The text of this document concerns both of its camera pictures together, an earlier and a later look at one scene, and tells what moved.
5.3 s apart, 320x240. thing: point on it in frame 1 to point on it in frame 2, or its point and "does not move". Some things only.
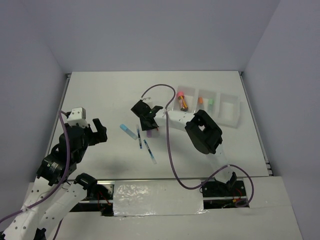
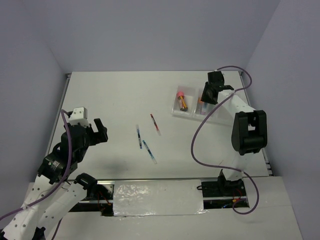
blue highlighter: (128, 131) to (205, 108)
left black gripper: (101, 136) does not move
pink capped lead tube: (183, 105) does not move
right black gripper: (144, 127) to (204, 97)
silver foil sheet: (155, 197) does not move
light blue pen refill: (150, 151) does not move
